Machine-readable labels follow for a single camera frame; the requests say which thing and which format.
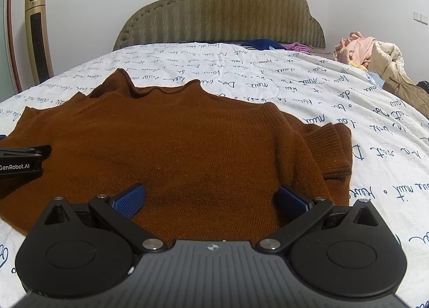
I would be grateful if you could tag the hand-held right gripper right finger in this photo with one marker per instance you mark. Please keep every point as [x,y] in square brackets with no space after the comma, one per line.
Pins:
[291,199]

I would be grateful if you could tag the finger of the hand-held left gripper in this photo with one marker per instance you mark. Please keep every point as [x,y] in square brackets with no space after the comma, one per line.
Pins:
[42,153]

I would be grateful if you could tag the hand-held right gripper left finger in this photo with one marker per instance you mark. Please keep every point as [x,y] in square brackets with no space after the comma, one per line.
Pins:
[132,199]

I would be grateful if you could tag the brown knit sweater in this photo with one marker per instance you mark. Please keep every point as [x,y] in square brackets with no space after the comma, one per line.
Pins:
[184,144]

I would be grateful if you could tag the white printed quilt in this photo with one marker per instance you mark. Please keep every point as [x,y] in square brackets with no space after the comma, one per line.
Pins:
[368,160]

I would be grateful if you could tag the gold tower fan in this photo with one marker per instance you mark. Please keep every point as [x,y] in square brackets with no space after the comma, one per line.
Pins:
[38,43]

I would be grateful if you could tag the purple cloth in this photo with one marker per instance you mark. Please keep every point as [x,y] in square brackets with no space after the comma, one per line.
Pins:
[296,47]

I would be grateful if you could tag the khaki jacket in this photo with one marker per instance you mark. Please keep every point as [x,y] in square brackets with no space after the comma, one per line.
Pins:
[409,97]

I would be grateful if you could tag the blue cloth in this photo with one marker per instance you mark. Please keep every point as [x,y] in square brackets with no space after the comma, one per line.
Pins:
[263,44]

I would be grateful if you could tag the pink cloth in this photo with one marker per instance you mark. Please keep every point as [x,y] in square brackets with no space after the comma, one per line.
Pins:
[353,48]

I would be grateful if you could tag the cream jacket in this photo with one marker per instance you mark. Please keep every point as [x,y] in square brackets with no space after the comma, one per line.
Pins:
[387,60]

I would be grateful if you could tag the dark cloth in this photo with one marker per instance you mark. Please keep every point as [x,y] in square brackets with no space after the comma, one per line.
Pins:
[424,86]

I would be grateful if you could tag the olive padded headboard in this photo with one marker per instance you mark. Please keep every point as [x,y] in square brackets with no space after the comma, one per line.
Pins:
[218,10]

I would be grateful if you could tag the white wall switch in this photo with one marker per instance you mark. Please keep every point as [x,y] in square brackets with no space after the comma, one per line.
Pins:
[417,16]
[425,19]

